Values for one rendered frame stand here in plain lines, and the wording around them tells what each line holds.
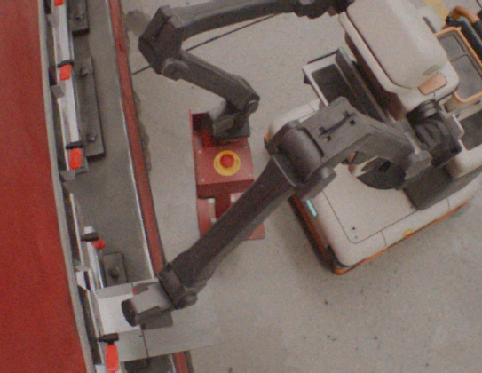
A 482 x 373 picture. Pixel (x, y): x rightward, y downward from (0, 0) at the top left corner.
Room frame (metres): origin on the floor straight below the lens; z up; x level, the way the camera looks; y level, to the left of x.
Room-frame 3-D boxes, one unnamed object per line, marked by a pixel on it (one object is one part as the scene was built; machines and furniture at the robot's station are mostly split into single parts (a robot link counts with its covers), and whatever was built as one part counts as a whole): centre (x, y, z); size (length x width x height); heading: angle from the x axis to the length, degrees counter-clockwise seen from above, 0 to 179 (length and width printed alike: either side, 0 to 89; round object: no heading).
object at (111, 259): (0.13, 0.26, 0.89); 0.30 x 0.05 x 0.03; 17
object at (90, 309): (0.05, 0.30, 1.25); 0.15 x 0.09 x 0.17; 17
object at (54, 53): (0.63, 0.47, 1.25); 0.15 x 0.09 x 0.17; 17
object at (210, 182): (0.62, 0.06, 0.75); 0.20 x 0.16 x 0.18; 11
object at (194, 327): (0.12, 0.17, 1.00); 0.26 x 0.18 x 0.01; 107
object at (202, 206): (0.62, 0.03, 0.06); 0.25 x 0.20 x 0.12; 101
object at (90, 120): (0.67, 0.43, 0.89); 0.30 x 0.05 x 0.03; 17
